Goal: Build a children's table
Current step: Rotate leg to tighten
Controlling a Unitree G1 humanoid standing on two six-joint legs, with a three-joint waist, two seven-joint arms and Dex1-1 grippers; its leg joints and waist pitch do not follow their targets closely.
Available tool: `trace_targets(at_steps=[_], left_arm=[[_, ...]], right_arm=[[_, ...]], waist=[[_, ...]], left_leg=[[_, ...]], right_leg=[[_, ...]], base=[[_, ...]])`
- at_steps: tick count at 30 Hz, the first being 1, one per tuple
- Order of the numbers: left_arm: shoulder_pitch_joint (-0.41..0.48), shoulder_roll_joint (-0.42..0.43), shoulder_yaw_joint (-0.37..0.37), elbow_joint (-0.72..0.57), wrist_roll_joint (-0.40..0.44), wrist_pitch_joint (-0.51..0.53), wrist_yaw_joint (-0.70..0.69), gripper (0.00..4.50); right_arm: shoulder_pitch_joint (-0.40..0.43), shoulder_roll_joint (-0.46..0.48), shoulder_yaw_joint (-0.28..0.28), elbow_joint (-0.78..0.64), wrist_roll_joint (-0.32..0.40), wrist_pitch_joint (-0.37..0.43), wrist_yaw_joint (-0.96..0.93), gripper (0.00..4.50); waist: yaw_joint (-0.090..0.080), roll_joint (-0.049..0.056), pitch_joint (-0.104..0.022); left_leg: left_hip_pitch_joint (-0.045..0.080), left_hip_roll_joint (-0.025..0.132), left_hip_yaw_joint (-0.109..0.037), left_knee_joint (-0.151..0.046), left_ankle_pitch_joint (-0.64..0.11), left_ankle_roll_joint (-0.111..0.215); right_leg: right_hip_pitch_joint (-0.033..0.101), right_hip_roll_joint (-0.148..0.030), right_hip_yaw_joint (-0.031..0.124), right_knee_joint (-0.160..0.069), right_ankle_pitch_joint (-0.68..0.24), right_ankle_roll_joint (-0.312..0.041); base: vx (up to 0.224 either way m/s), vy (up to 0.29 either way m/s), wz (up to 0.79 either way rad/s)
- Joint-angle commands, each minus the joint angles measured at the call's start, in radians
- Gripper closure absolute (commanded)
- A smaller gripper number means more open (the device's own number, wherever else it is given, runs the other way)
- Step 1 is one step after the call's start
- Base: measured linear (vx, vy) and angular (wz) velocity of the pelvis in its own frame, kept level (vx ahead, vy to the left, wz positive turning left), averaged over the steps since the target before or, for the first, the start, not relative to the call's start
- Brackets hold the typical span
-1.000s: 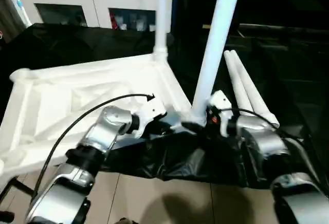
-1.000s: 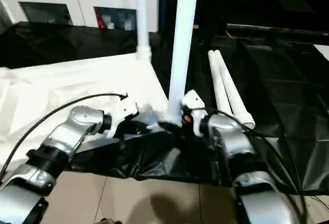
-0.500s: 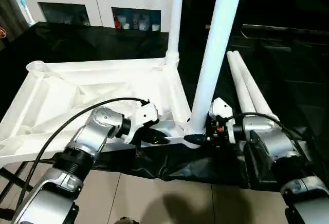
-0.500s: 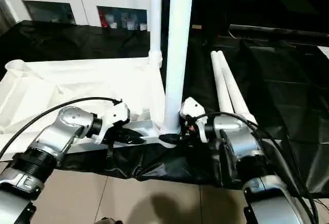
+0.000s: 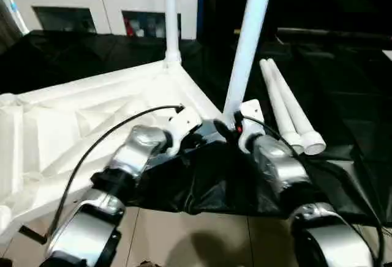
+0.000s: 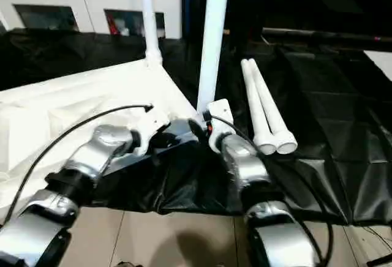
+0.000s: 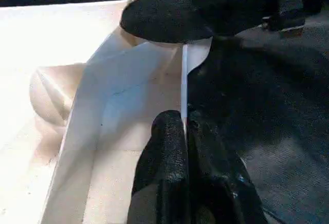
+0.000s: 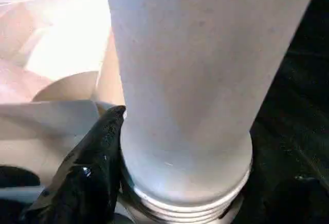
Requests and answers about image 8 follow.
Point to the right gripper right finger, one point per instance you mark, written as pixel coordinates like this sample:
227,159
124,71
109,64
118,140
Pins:
288,193

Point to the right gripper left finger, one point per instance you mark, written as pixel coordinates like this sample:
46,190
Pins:
84,172

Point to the white plastic table leg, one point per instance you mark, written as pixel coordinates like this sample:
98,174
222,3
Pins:
200,80

